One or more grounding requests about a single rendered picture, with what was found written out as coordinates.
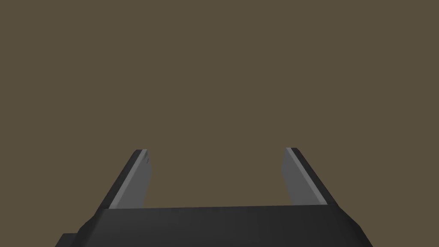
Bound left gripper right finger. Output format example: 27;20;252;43
281;147;340;207

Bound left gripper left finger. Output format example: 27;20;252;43
97;149;153;210

